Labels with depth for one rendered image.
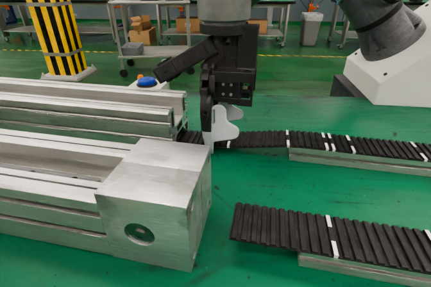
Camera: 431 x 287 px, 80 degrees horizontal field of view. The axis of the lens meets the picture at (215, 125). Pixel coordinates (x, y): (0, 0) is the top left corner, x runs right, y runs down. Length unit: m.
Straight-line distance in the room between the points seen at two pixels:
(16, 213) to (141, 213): 0.15
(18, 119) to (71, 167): 0.24
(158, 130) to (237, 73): 0.16
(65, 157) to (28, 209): 0.07
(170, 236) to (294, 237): 0.13
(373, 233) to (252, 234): 0.13
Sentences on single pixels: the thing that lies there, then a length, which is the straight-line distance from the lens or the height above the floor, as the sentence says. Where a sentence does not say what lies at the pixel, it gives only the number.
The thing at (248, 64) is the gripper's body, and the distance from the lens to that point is 0.39.
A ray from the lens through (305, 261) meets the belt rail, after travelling 0.32.
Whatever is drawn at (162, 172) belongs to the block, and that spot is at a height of 0.87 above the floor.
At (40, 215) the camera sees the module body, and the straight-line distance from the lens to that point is 0.34.
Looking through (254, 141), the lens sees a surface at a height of 0.80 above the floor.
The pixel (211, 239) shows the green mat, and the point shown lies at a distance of 0.33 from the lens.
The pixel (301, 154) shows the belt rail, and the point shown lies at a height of 0.79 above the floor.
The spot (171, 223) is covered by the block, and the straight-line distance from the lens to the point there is 0.25.
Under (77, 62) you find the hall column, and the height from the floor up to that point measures 0.17.
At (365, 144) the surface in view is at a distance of 0.49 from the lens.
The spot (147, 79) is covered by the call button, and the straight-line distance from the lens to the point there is 0.61.
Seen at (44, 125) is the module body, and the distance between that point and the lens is 0.58.
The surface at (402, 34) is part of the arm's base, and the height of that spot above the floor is 0.93.
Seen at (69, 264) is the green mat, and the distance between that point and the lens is 0.35.
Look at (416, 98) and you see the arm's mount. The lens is 0.78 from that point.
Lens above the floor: 1.04
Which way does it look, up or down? 29 degrees down
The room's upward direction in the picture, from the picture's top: straight up
